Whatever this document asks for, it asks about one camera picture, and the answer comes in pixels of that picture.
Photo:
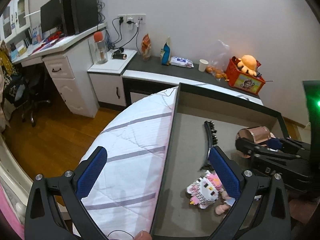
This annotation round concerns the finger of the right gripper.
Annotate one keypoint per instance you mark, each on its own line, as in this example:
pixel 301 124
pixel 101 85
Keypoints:
pixel 287 144
pixel 255 149

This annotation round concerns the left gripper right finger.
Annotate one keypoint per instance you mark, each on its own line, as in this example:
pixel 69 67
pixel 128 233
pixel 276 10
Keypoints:
pixel 225 172

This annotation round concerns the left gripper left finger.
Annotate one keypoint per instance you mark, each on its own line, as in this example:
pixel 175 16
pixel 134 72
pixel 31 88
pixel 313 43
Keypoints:
pixel 43 218

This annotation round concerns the rose gold metal canister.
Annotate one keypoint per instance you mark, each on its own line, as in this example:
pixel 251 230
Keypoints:
pixel 249 138

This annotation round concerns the black hair clip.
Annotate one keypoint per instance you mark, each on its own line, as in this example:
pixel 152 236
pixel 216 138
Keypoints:
pixel 211 141

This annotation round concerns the pig and doll figurine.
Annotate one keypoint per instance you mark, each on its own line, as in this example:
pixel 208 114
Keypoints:
pixel 227 203

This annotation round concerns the pink white block cat figure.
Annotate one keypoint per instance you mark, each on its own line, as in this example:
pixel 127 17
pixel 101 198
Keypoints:
pixel 205 190

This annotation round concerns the person's thumb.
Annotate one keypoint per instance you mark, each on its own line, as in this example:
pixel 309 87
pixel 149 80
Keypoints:
pixel 143 235

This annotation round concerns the pink bedding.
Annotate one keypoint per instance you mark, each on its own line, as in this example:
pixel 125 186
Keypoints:
pixel 14 214

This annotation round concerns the red toy storage box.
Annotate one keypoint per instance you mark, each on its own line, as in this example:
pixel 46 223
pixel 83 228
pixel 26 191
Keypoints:
pixel 244 81

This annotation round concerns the pink box with black rim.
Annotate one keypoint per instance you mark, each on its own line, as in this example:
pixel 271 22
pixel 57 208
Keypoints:
pixel 174 217

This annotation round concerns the dark low bench top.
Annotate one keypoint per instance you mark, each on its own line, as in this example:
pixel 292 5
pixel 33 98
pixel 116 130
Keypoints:
pixel 153 71

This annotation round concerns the orange octopus plush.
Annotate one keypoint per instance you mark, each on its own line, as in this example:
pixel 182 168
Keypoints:
pixel 248 64

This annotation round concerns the white paper cup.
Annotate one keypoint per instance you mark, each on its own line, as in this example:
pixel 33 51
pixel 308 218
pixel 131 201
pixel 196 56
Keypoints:
pixel 203 64

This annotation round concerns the clear plastic bag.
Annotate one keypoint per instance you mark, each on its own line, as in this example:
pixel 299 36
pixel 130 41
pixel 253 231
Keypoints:
pixel 218 60

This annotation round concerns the wet wipes pack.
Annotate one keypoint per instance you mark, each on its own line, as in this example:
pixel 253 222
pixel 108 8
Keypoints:
pixel 181 62

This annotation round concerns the blue snack bag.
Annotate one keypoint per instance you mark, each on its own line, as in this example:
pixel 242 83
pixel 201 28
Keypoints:
pixel 165 52

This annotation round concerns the black office chair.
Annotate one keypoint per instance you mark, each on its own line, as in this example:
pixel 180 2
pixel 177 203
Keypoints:
pixel 28 90

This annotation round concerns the orange snack bag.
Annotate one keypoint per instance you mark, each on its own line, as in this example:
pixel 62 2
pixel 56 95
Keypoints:
pixel 146 47

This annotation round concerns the white low cabinet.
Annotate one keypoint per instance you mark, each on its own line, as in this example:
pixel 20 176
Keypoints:
pixel 107 81

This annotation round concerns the small black speaker device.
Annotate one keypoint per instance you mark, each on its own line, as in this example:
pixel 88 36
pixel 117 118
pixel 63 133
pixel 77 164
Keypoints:
pixel 119 54

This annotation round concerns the white desk with drawers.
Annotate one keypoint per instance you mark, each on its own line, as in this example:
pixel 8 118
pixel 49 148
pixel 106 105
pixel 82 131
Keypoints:
pixel 67 62

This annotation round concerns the bottle with red cap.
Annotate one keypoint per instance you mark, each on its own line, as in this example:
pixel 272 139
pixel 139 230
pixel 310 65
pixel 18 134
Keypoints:
pixel 100 47

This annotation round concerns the white glass door cabinet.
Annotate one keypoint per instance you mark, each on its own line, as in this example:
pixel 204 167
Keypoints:
pixel 14 19

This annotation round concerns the black computer monitor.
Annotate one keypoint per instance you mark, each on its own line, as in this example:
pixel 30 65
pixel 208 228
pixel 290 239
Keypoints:
pixel 51 15

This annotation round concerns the black computer tower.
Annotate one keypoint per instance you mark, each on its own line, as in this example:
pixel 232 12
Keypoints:
pixel 78 16

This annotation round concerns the wall power outlet strip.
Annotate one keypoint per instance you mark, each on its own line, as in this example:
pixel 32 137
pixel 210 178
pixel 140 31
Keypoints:
pixel 130 19

